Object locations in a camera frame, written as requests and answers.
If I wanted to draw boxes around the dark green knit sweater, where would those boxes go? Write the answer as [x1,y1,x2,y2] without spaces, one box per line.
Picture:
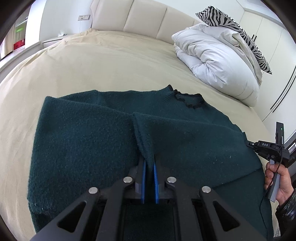
[28,86,273,240]

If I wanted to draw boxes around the right hand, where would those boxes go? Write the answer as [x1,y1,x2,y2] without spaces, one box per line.
[264,162,294,206]

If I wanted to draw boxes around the white wardrobe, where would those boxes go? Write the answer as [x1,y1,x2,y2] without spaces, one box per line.
[239,1,295,142]

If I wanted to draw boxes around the white folded duvet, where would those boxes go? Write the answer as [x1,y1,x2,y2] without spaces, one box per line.
[171,23,262,107]

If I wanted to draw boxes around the beige bed sheet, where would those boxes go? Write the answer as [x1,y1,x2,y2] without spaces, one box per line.
[1,30,274,240]

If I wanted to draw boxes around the zebra print pillow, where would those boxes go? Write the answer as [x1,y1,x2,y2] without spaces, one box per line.
[195,5,273,75]

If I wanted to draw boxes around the cream padded headboard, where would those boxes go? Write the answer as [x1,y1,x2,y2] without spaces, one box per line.
[90,0,201,44]

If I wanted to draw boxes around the white nightstand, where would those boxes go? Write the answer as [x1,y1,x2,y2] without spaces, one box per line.
[42,35,69,49]

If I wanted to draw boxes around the red box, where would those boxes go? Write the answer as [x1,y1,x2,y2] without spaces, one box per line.
[13,39,25,50]

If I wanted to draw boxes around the white shelf unit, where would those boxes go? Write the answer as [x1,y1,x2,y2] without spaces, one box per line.
[1,11,29,59]

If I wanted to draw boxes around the wall switch panel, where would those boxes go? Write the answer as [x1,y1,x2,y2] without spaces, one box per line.
[78,15,90,21]

